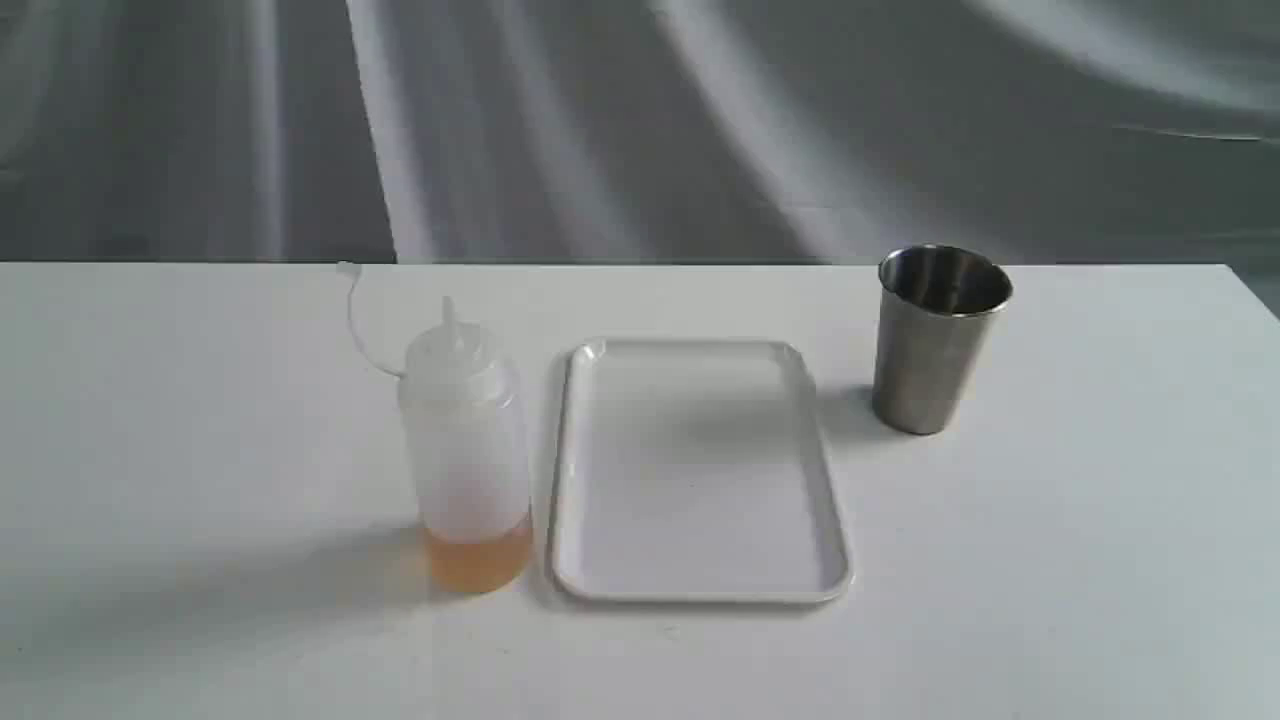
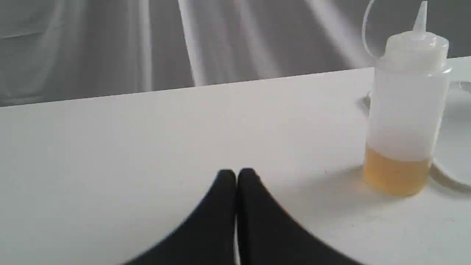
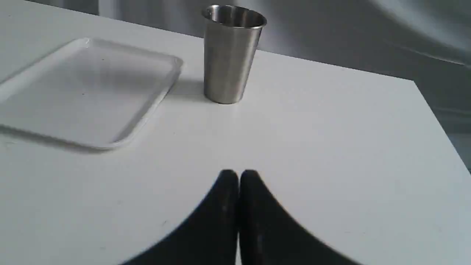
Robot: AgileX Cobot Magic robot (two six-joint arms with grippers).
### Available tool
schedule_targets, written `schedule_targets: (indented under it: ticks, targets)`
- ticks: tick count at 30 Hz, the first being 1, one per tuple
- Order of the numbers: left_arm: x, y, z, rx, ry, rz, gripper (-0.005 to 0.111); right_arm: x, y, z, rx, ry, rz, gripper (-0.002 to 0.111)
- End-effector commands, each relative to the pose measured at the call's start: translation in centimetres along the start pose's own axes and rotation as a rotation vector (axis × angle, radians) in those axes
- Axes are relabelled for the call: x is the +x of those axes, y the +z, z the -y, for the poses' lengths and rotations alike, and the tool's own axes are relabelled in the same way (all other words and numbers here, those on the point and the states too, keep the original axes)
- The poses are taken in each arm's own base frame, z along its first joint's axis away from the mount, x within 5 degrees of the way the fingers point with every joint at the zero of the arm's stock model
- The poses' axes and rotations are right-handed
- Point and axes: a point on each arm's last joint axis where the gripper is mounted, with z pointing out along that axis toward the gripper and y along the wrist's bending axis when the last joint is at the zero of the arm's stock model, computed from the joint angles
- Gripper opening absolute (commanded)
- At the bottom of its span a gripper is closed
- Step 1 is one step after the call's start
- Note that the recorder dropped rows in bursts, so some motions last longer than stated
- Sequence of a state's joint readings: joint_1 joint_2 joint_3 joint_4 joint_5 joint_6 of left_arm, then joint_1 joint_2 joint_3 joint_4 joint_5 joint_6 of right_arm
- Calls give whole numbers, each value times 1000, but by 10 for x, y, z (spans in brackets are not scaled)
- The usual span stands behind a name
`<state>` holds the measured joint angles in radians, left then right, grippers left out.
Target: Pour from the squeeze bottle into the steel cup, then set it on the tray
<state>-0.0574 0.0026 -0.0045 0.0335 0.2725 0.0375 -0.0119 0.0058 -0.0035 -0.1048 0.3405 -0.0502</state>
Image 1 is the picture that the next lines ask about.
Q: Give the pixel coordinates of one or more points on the translucent squeeze bottle amber liquid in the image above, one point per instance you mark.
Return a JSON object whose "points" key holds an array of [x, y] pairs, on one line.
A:
{"points": [[466, 445]]}

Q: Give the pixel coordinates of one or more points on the stainless steel cup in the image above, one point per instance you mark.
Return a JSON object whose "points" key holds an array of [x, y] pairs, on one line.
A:
{"points": [[936, 307]]}

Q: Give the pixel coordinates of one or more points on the white rectangular plastic tray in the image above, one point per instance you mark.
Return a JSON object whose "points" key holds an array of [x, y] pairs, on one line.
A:
{"points": [[695, 471]]}

